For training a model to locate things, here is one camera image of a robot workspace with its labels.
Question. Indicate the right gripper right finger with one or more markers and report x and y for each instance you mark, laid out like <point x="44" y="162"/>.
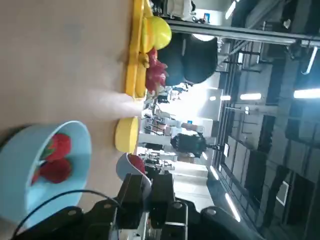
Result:
<point x="162" y="200"/>

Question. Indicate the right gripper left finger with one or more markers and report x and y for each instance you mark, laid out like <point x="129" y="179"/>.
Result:
<point x="132" y="200"/>

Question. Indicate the pale blue plastic spoon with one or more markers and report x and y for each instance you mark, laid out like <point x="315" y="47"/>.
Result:
<point x="122" y="167"/>

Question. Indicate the red strawberry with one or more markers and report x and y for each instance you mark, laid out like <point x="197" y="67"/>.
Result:
<point x="56" y="171"/>
<point x="60" y="147"/>
<point x="137" y="163"/>

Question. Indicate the yellow bowl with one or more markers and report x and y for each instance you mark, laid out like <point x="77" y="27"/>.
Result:
<point x="126" y="136"/>

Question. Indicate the light blue bowl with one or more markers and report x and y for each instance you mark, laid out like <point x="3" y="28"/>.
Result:
<point x="15" y="162"/>

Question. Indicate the black device on stand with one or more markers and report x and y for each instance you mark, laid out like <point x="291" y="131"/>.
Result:
<point x="187" y="145"/>

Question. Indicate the ceiling strip light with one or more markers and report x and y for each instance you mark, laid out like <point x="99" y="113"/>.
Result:
<point x="232" y="207"/>
<point x="307" y="93"/>
<point x="250" y="96"/>
<point x="230" y="9"/>

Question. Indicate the yellow plastic tray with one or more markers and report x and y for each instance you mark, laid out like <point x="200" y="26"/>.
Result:
<point x="131" y="75"/>

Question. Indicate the pink dragon fruit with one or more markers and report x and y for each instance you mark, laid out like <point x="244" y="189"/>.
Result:
<point x="155" y="75"/>

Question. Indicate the black office chair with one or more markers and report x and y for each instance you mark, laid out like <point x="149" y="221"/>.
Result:
<point x="187" y="62"/>

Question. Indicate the yellow star fruit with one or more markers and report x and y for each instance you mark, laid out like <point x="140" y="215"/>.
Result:
<point x="147" y="40"/>

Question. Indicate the large yellow-green apple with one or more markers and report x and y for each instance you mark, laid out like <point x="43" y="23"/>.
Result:
<point x="161" y="32"/>

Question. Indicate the dark metal frame beam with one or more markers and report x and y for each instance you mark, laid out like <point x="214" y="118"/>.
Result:
<point x="250" y="32"/>

